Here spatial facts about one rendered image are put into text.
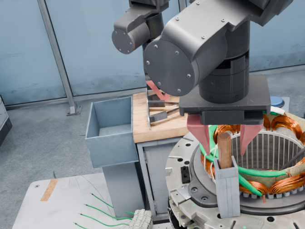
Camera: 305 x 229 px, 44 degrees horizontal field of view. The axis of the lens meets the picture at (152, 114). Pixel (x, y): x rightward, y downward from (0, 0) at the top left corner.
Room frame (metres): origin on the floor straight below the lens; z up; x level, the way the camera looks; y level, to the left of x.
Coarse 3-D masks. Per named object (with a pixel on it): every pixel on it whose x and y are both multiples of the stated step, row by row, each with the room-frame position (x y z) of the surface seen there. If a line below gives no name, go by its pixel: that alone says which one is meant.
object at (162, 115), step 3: (162, 111) 0.71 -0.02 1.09; (165, 111) 0.71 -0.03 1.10; (153, 114) 0.70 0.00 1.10; (156, 114) 0.70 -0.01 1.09; (159, 114) 0.70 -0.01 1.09; (162, 114) 0.70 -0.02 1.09; (165, 114) 0.70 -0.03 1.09; (150, 117) 0.70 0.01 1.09; (153, 117) 0.70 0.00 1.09; (156, 117) 0.70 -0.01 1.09; (159, 117) 0.70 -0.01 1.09; (162, 117) 0.70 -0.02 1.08; (165, 117) 0.70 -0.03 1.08; (150, 120) 0.70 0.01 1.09; (153, 120) 0.70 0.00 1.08; (156, 120) 0.70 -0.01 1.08
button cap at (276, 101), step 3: (270, 96) 0.78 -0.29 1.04; (273, 96) 0.77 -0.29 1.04; (276, 96) 0.77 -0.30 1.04; (273, 99) 0.76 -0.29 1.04; (276, 99) 0.76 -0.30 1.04; (279, 99) 0.76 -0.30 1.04; (273, 102) 0.75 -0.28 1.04; (276, 102) 0.75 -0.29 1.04; (279, 102) 0.74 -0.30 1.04; (282, 102) 0.75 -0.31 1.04; (273, 105) 0.74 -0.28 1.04; (276, 105) 0.74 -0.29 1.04; (279, 105) 0.74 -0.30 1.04
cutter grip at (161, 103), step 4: (148, 100) 0.77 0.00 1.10; (152, 100) 0.77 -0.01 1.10; (156, 100) 0.76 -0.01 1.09; (160, 100) 0.76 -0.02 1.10; (164, 100) 0.76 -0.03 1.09; (148, 104) 0.76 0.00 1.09; (152, 104) 0.76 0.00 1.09; (156, 104) 0.76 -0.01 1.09; (160, 104) 0.76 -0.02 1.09; (164, 104) 0.75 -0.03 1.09
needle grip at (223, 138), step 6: (222, 132) 0.40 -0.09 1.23; (222, 138) 0.39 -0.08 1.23; (228, 138) 0.39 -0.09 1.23; (222, 144) 0.39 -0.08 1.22; (228, 144) 0.39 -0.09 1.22; (222, 150) 0.39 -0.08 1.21; (228, 150) 0.39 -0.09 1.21; (222, 156) 0.39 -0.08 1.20; (228, 156) 0.39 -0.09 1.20; (222, 162) 0.39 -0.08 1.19; (228, 162) 0.39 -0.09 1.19; (222, 168) 0.39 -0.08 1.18
